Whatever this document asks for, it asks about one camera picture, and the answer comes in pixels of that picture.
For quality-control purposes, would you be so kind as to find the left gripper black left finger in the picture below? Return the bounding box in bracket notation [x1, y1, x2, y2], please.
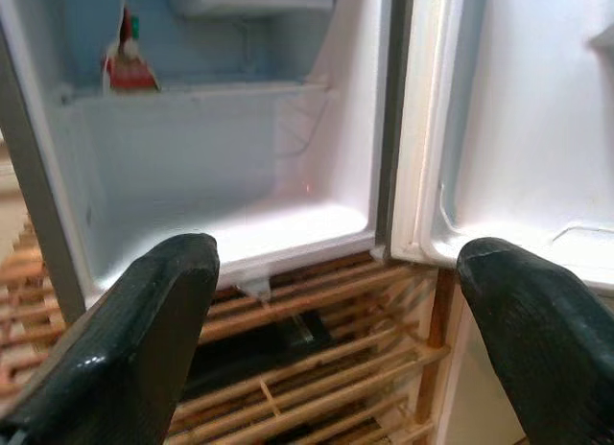
[0, 232, 222, 445]

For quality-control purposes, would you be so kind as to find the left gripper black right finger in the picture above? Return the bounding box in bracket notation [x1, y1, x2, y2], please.
[457, 237, 614, 445]

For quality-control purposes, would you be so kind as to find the red drink pouch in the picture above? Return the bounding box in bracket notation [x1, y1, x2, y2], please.
[99, 6, 163, 92]

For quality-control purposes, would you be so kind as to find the clear fridge shelf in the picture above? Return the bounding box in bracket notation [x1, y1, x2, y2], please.
[59, 80, 340, 108]

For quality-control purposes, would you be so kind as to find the wooden slatted rack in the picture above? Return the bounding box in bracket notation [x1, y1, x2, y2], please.
[0, 214, 461, 445]

